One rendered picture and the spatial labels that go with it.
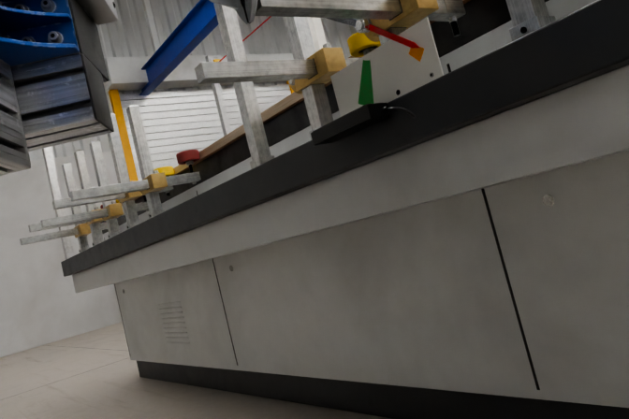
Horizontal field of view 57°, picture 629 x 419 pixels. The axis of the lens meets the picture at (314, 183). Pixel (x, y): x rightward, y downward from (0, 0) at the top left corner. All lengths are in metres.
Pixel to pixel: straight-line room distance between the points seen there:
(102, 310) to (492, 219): 7.68
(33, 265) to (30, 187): 1.03
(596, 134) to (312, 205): 0.65
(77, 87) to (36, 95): 0.05
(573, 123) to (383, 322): 0.81
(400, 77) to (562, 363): 0.60
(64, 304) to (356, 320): 7.11
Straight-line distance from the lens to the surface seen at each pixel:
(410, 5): 0.99
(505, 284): 1.22
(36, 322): 8.43
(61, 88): 0.82
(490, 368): 1.31
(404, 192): 1.06
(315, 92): 1.20
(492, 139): 0.92
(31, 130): 0.82
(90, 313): 8.56
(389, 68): 1.02
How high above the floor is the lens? 0.51
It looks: 5 degrees up
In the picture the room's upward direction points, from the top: 14 degrees counter-clockwise
